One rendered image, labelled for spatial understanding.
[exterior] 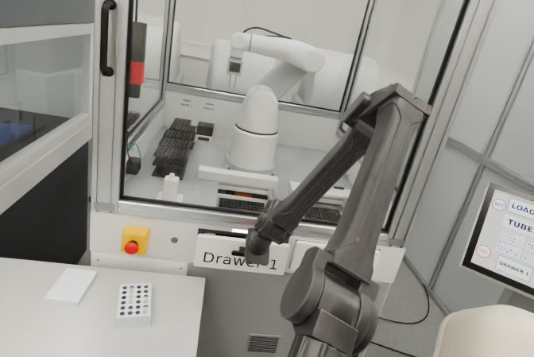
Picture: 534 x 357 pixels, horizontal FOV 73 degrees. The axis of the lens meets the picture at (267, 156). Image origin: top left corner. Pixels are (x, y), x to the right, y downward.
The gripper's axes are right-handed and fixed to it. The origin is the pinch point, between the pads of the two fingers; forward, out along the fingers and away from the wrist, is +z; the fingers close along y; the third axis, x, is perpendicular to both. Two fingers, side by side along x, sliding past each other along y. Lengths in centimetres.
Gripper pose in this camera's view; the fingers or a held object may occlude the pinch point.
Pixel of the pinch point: (253, 255)
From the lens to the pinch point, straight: 114.2
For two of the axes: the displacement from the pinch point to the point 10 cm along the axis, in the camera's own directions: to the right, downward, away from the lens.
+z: -1.9, 5.4, 8.2
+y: 0.4, -8.3, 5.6
